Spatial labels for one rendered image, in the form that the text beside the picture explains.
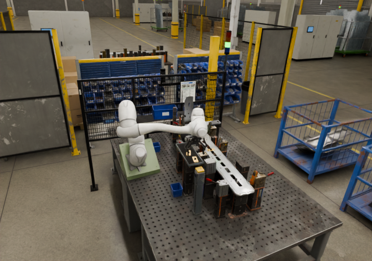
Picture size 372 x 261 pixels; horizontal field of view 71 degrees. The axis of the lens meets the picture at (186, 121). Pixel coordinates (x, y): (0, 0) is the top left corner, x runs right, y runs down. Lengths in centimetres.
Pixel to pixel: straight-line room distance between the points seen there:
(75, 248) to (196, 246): 150
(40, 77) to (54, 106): 49
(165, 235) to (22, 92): 302
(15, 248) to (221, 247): 221
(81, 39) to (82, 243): 687
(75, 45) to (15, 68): 493
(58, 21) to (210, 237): 783
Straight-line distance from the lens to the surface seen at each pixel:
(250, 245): 229
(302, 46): 1349
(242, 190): 227
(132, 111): 215
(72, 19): 900
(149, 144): 294
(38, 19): 901
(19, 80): 435
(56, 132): 465
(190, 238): 226
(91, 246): 323
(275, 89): 611
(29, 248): 345
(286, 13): 997
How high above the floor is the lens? 241
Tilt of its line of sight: 25 degrees down
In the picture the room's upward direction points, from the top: 2 degrees clockwise
